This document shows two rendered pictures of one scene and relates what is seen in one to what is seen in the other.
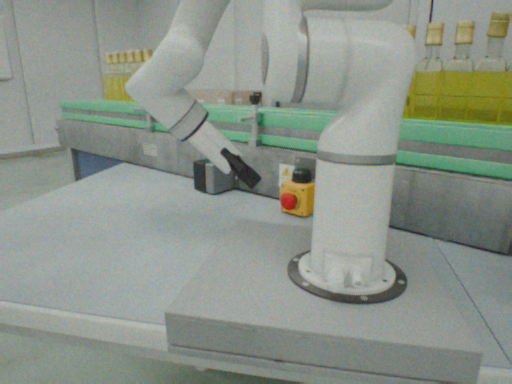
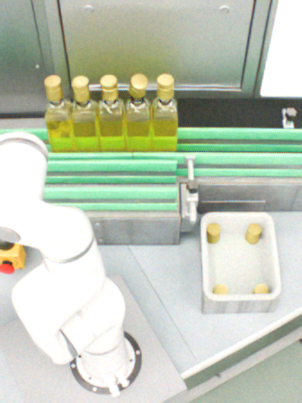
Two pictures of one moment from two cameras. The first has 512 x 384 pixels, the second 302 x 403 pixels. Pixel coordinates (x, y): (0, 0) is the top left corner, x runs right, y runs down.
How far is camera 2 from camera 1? 0.95 m
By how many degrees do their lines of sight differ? 49
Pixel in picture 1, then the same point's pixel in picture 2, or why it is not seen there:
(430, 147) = (110, 200)
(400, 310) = (146, 379)
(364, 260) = (121, 370)
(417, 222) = (113, 240)
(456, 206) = (139, 230)
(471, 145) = (141, 198)
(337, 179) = (99, 358)
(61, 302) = not seen: outside the picture
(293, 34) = (66, 353)
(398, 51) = (118, 315)
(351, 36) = (93, 329)
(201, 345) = not seen: outside the picture
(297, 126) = not seen: outside the picture
